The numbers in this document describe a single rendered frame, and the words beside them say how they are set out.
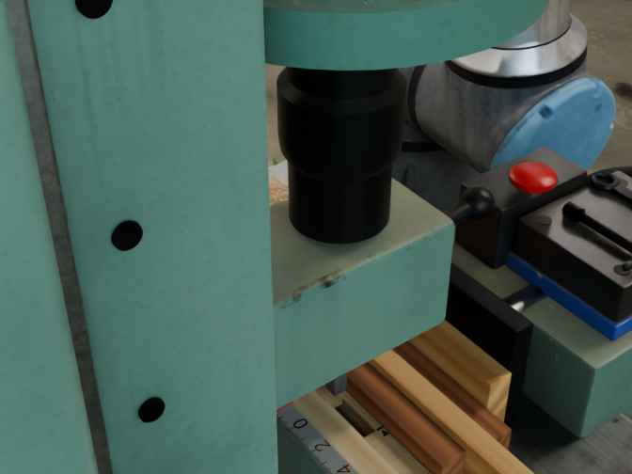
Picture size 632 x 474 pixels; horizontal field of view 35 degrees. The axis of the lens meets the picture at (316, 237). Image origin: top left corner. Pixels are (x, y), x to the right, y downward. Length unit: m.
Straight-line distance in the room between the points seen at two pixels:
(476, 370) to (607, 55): 2.63
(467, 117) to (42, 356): 0.82
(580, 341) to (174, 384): 0.30
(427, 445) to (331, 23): 0.28
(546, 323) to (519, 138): 0.43
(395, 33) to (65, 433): 0.17
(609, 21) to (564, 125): 2.35
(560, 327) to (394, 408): 0.12
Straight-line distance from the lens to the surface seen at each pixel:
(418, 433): 0.56
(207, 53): 0.33
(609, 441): 0.65
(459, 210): 0.57
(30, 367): 0.30
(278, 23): 0.36
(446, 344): 0.60
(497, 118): 1.06
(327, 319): 0.49
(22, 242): 0.27
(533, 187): 0.63
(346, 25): 0.36
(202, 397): 0.41
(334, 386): 0.58
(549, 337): 0.62
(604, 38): 3.29
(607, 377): 0.62
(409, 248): 0.50
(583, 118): 1.08
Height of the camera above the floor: 1.37
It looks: 37 degrees down
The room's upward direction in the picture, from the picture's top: straight up
